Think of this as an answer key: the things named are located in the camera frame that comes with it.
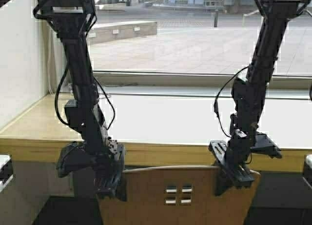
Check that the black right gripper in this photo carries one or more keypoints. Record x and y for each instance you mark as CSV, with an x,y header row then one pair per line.
x,y
232,157

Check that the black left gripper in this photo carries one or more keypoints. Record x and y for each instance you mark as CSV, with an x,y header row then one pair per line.
x,y
108,167

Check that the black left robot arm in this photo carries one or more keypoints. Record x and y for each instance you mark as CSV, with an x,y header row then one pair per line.
x,y
72,20

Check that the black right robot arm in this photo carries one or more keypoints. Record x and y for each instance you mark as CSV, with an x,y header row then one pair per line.
x,y
249,93

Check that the white robot base left corner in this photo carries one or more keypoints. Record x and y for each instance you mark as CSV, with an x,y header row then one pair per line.
x,y
6,171

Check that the white robot base right corner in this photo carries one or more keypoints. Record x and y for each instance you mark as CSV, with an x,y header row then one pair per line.
x,y
307,170

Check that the long wooden window counter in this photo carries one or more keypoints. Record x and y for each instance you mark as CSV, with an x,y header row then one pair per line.
x,y
159,130

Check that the window frame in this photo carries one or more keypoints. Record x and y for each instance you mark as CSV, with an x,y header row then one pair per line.
x,y
197,58

